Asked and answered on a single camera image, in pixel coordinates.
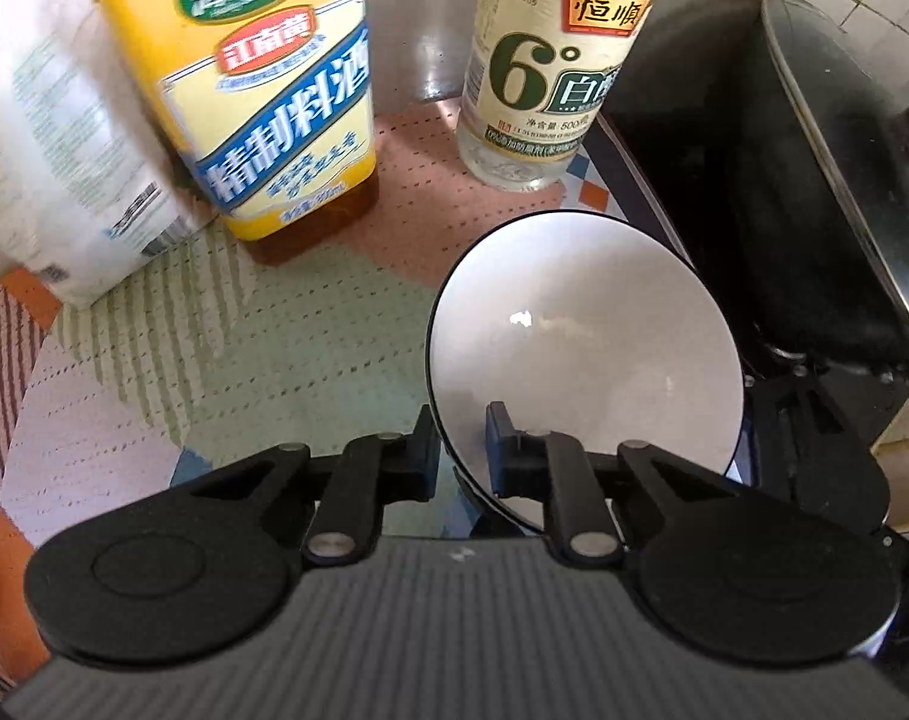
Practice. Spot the clear vinegar bottle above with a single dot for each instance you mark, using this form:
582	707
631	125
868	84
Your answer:
552	67

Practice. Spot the white bowl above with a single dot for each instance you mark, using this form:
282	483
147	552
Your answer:
589	345

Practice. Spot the patterned tablecloth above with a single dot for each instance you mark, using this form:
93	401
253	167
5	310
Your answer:
199	360

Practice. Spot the black wok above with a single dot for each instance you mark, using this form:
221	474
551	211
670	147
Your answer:
799	187

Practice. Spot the yellow cooking wine bottle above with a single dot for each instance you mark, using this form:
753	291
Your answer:
274	90

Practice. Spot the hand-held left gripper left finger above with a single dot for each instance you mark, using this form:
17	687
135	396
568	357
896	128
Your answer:
427	457

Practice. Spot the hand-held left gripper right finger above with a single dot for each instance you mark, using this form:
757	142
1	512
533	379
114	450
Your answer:
499	450

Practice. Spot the white plastic bag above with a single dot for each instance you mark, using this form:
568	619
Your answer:
57	150

